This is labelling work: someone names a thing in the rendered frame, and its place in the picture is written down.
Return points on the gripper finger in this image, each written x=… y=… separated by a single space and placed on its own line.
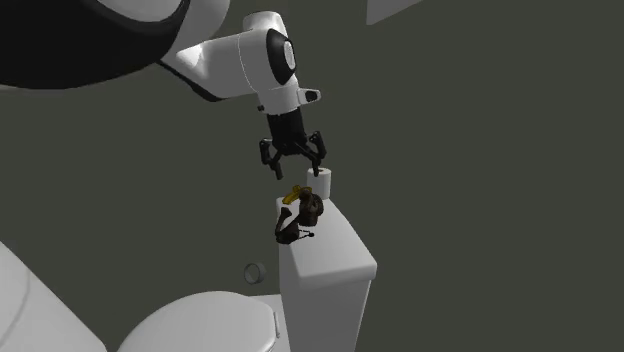
x=266 y=152
x=320 y=148

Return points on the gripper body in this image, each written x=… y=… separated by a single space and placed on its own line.
x=287 y=131

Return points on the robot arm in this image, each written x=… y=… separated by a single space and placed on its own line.
x=219 y=58

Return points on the white toilet paper roll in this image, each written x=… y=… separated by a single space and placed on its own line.
x=322 y=183

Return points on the yellow banana-shaped object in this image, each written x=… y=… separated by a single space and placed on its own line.
x=291 y=196

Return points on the dark brown round figure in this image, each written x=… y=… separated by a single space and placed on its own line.
x=310 y=209

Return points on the dark brown figure with stick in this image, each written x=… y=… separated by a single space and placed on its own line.
x=286 y=233

